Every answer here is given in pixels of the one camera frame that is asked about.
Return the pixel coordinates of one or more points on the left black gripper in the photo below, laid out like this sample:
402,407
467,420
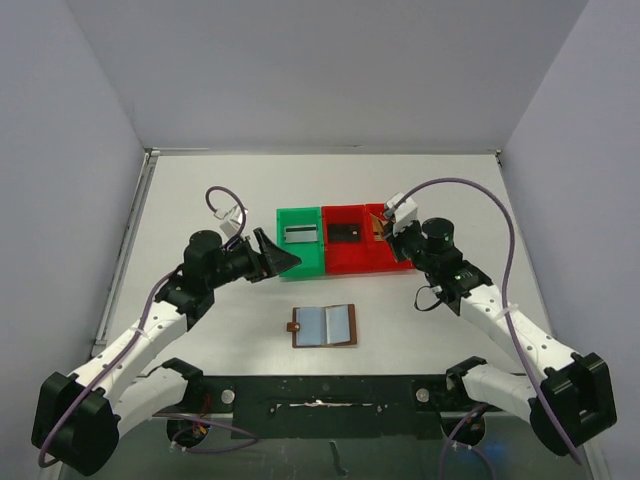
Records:
273,259

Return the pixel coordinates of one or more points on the silver credit card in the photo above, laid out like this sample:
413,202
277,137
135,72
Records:
298,234

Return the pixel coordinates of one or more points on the red plastic bin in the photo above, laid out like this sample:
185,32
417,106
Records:
380,254
345,258

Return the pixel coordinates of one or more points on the brown leather card holder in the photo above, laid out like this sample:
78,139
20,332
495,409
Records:
323,327

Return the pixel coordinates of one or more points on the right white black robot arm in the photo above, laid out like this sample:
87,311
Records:
567,398

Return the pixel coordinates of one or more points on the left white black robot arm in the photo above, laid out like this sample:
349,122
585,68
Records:
76,422

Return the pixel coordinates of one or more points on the black credit card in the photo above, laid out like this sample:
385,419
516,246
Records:
343,233

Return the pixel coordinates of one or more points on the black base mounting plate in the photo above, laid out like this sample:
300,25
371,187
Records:
328,407

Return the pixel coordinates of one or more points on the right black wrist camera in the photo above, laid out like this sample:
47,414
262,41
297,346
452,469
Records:
406,235

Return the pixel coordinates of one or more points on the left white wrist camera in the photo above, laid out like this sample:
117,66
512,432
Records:
231,220

